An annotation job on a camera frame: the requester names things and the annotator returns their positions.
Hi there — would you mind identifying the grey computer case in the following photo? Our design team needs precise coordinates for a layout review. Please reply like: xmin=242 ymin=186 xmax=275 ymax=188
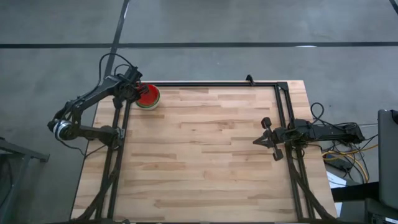
xmin=377 ymin=108 xmax=398 ymax=211

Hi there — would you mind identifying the red plastic bowl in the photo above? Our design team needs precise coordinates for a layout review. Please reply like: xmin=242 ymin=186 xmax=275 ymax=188
xmin=136 ymin=83 xmax=160 ymax=106

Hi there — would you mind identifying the white paper sheet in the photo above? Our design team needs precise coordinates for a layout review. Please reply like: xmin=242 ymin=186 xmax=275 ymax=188
xmin=326 ymin=170 xmax=346 ymax=189

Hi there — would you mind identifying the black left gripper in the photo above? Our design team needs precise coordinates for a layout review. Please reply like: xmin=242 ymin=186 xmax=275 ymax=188
xmin=116 ymin=67 xmax=150 ymax=102

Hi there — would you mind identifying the black aluminium rig frame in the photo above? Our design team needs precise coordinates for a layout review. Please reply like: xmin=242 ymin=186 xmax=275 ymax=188
xmin=70 ymin=80 xmax=340 ymax=224

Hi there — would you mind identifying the yellow cable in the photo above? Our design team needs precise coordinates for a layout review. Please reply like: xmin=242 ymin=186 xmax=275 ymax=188
xmin=322 ymin=143 xmax=379 ymax=184

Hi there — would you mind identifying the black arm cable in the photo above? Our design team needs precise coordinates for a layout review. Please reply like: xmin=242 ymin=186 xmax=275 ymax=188
xmin=98 ymin=52 xmax=138 ymax=91

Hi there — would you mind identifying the black beam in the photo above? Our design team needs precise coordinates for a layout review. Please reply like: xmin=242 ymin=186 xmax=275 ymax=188
xmin=331 ymin=182 xmax=380 ymax=203

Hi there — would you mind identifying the black power strip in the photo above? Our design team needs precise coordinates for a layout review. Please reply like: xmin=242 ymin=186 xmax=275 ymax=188
xmin=325 ymin=155 xmax=352 ymax=170

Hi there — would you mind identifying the grey metal stand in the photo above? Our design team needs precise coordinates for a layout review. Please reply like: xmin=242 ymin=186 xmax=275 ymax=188
xmin=0 ymin=136 xmax=50 ymax=224

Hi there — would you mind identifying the white ribbed bowl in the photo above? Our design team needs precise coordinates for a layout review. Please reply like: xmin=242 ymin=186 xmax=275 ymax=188
xmin=135 ymin=83 xmax=162 ymax=111

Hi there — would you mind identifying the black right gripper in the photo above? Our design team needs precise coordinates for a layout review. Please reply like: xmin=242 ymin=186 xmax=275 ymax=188
xmin=252 ymin=116 xmax=292 ymax=162

